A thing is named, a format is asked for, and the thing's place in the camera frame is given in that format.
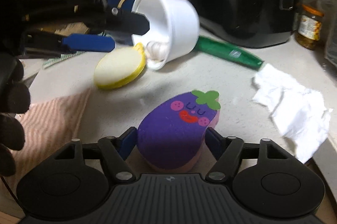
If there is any white paper bowl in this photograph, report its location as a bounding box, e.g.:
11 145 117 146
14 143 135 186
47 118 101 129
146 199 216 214
131 0 199 70

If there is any purple eggplant sponge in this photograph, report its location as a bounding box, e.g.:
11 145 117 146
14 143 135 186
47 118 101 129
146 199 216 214
137 90 221 173

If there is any white tissue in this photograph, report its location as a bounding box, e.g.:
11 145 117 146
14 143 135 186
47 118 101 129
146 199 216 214
253 64 332 163

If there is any black gloved hand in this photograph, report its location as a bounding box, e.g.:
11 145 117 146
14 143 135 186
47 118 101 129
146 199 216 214
1 54 31 177

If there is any green patterned mat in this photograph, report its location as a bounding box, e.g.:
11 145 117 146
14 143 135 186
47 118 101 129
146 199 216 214
42 52 84 69

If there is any garlic bulb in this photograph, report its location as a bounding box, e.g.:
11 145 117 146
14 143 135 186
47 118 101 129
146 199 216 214
145 41 169 61

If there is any yellow round sponge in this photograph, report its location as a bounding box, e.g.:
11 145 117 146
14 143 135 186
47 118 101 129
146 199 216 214
94 43 146 90

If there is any green snack bag rear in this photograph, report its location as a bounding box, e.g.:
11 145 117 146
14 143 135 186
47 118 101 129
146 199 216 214
195 36 263 71

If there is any pink striped dish cloth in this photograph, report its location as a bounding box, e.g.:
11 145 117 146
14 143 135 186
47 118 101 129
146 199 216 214
6 89 91 190

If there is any sauce jar orange lid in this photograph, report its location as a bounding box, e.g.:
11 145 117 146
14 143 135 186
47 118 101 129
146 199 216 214
295 4 324 50

